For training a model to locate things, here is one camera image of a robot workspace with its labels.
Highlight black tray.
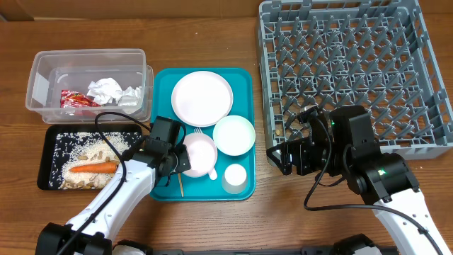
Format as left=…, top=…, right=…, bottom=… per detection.
left=37, top=124, right=142, bottom=190

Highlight orange carrot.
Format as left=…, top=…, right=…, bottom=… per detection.
left=70, top=161, right=117, bottom=174

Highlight large white plate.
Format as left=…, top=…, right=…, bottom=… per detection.
left=171, top=71, right=234, bottom=128

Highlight frosted white cup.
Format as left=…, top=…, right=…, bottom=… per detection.
left=222, top=164, right=248, bottom=194

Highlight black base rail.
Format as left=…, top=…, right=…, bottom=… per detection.
left=141, top=245, right=401, bottom=255

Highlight bowl with rice and nuts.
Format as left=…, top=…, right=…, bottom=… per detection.
left=183, top=132, right=217, bottom=178

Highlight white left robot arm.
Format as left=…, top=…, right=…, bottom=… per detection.
left=35, top=116, right=190, bottom=255

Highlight clear plastic bin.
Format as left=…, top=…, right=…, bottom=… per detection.
left=25, top=49, right=154, bottom=124

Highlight red snack wrapper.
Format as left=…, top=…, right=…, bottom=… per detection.
left=60, top=90, right=101, bottom=116

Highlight wooden chopstick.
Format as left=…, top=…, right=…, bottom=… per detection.
left=178, top=174, right=184, bottom=198

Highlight grey dishwasher rack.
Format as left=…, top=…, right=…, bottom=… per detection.
left=258, top=0, right=452, bottom=160

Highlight spilled rice and nuts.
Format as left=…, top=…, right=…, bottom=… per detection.
left=47, top=132, right=140, bottom=190

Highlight teal plastic tray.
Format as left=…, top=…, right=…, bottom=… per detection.
left=150, top=67, right=256, bottom=202

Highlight white napkin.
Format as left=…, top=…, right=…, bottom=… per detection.
left=87, top=78, right=123, bottom=105
left=117, top=86, right=142, bottom=114

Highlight white plastic fork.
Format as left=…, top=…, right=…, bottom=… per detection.
left=194, top=127, right=218, bottom=180

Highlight white bowl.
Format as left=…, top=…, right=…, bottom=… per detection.
left=212, top=115, right=256, bottom=157

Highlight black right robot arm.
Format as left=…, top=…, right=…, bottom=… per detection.
left=266, top=106, right=450, bottom=254

